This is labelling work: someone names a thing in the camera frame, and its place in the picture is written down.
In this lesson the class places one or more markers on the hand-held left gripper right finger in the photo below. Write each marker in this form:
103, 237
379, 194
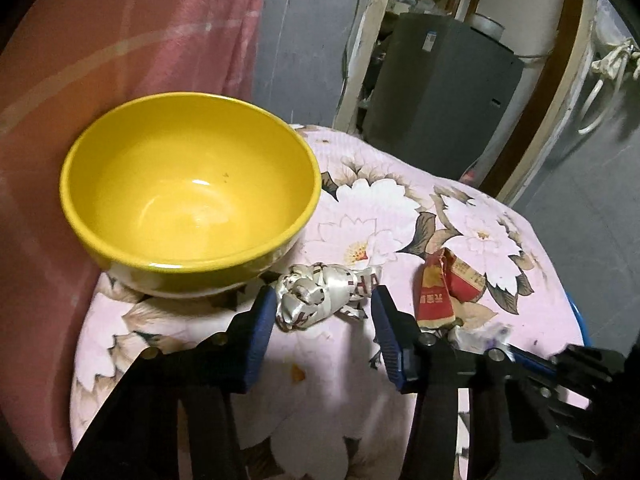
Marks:
389, 340

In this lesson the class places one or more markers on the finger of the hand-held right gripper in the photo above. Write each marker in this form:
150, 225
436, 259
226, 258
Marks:
530, 361

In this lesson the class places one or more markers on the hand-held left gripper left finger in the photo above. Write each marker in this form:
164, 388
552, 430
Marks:
260, 332

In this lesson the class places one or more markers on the silver wrapper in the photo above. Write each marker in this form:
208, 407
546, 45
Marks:
315, 295

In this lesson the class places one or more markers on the yellow bowl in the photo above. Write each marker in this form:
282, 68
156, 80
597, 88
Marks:
190, 200

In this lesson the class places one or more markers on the blue plastic stool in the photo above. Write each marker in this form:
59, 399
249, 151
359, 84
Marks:
582, 320

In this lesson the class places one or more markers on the crumpled red wrapper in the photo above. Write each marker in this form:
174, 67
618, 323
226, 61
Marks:
440, 290

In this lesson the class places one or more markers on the grey refrigerator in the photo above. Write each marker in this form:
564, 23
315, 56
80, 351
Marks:
440, 100

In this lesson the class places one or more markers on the pink towel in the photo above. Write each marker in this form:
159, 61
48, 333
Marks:
75, 85

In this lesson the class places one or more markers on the hanging white gloves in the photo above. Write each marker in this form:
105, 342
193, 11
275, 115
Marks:
612, 60

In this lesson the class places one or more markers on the metal pot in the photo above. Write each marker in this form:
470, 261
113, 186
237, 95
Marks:
486, 26

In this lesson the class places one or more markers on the wooden door frame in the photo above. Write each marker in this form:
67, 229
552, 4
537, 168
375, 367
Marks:
560, 110

